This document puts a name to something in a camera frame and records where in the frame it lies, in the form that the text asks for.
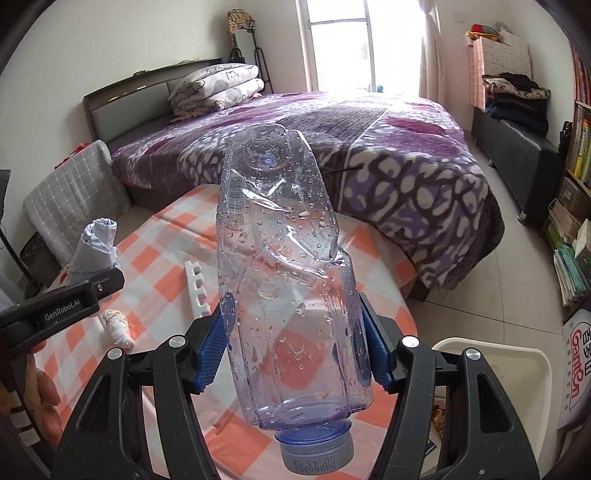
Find white tissue wad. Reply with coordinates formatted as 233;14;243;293
99;309;134;351

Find clear plastic water bottle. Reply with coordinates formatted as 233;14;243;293
216;124;373;476

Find white trash bin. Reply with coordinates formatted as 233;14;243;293
427;337;552;479

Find person's left hand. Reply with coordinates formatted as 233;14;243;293
25;341;63;446

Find blue white cardboard box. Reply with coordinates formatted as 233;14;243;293
558;309;591;429

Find white foam strip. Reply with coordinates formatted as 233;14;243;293
184;260;211;319

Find orange checkered tablecloth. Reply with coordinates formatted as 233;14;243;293
35;185;417;479

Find small black floor bin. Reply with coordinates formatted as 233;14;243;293
20;232;61;287

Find wooden bookshelf with books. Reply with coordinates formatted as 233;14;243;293
544;45;591;308

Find black storage bench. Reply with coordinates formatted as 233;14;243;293
472;108;564;229

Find purple patterned bed quilt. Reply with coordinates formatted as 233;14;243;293
108;92;505;290

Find pile of dark clothes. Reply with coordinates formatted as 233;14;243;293
482;72;551;137

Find dark bed headboard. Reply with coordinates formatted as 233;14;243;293
82;58;221;143

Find pink curtain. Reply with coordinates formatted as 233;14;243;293
418;0;446;105

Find folded floral duvet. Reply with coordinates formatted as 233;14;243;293
168;63;264;117

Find pink drawer cabinet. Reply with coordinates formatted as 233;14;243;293
468;37;532;112

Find window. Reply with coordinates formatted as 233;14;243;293
297;0;425;96

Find black coat stand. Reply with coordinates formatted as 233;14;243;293
226;8;274;94

